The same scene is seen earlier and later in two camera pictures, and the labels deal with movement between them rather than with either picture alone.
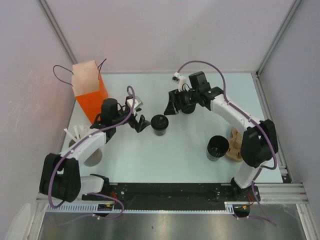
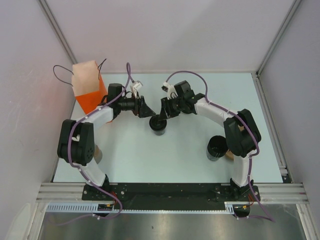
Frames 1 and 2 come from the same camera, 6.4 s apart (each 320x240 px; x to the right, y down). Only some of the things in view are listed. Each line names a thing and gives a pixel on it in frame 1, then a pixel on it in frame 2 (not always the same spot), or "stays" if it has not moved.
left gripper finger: (140, 126) → (145, 113)
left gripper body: (132, 120) → (137, 107)
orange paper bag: (88, 89) stays
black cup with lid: (159, 122) stays
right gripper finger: (170, 109) → (163, 115)
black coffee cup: (218, 146) stays
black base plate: (172, 195) stays
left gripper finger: (143, 122) → (145, 111)
